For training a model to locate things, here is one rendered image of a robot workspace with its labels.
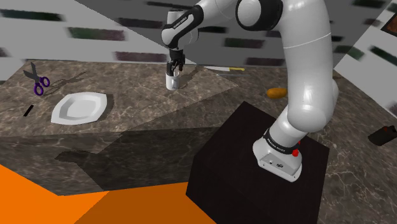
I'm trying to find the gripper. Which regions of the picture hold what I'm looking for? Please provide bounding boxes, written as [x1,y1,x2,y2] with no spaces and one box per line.
[166,48,186,76]

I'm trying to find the white mug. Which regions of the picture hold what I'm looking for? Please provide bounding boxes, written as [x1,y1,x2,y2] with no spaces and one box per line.
[165,69,181,91]

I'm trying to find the brown potato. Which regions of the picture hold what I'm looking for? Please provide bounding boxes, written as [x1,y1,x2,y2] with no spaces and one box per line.
[267,87,288,100]

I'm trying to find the yellow handled knife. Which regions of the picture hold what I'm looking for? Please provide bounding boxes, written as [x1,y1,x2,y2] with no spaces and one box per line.
[204,66,246,73]

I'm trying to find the dark framed wall picture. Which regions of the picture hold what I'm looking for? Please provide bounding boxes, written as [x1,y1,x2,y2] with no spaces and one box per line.
[380,13,397,38]

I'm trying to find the white plate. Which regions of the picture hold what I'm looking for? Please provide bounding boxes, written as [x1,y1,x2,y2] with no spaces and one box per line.
[50,92,108,126]

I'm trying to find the purple handled scissors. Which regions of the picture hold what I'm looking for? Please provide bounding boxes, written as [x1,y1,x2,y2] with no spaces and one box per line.
[23,62,51,96]

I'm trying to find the dark red black box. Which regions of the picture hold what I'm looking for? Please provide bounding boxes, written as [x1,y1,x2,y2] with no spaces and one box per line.
[367,125,397,146]

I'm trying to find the black robot stand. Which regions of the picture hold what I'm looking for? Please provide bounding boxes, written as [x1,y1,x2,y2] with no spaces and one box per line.
[185,101,330,224]

